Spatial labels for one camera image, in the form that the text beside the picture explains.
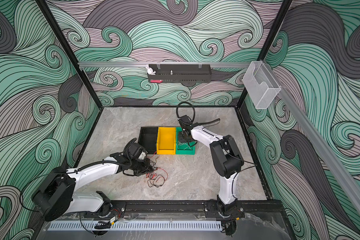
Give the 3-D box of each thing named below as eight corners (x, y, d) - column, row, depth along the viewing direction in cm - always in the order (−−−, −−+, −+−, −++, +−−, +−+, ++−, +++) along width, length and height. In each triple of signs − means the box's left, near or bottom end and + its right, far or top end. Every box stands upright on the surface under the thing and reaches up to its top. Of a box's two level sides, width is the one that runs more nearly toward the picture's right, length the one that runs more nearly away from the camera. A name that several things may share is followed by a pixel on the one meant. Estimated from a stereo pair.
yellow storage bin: (156, 155, 95) (155, 150, 89) (159, 130, 108) (158, 124, 103) (175, 155, 95) (175, 150, 90) (175, 130, 108) (175, 124, 103)
